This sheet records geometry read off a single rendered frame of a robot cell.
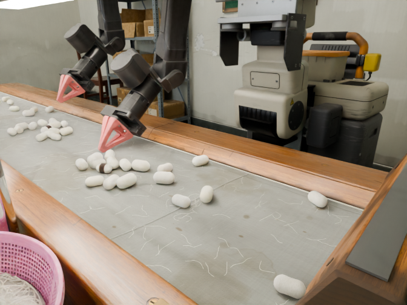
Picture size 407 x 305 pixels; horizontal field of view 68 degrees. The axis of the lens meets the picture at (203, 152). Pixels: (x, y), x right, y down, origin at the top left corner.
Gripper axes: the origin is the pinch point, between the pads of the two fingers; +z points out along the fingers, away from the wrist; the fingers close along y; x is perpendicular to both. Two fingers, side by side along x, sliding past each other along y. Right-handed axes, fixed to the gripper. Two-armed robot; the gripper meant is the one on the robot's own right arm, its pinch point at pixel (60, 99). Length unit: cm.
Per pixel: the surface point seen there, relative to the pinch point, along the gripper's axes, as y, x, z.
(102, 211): 52, -7, 20
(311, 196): 75, 6, 2
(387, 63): 47, 128, -149
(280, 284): 80, -6, 17
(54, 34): -416, 106, -160
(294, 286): 81, -6, 16
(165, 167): 50, 2, 8
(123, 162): 42.8, -1.4, 10.4
